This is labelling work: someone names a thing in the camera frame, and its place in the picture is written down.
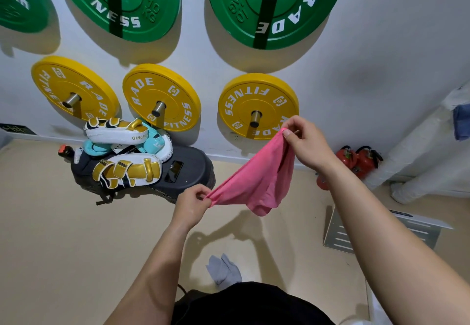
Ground green weight plate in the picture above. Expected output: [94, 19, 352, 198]
[51, 0, 182, 43]
[0, 0, 50, 34]
[205, 0, 349, 50]

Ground red fire extinguisher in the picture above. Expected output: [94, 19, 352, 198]
[317, 146, 358, 191]
[352, 146, 383, 180]

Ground grey cloth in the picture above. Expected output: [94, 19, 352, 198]
[206, 253, 243, 291]

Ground teal boxing pad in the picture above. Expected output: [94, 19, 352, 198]
[84, 121, 173, 162]

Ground white and gold boxing pad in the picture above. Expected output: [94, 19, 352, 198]
[84, 117, 149, 146]
[92, 153, 163, 190]

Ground yellow weight plate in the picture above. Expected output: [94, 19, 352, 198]
[31, 56, 121, 122]
[122, 64, 202, 133]
[218, 73, 300, 140]

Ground person's left forearm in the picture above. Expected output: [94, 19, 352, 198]
[105, 221, 206, 325]

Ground person's left hand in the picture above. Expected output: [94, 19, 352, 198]
[172, 184, 213, 232]

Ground grey slotted metal stand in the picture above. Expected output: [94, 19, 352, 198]
[323, 205, 453, 255]

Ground person's black shirt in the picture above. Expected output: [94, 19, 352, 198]
[171, 281, 335, 325]

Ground person's right forearm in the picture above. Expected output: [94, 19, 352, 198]
[317, 158, 470, 325]

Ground pink cloth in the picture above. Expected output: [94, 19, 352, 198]
[206, 127, 296, 217]

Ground black phone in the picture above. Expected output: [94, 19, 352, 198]
[164, 160, 183, 184]

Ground person's right hand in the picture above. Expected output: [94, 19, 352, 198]
[281, 115, 336, 173]

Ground blue cloth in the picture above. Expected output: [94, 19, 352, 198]
[452, 104, 470, 141]

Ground white insulated pipe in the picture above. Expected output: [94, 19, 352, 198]
[390, 149, 470, 204]
[364, 83, 470, 190]

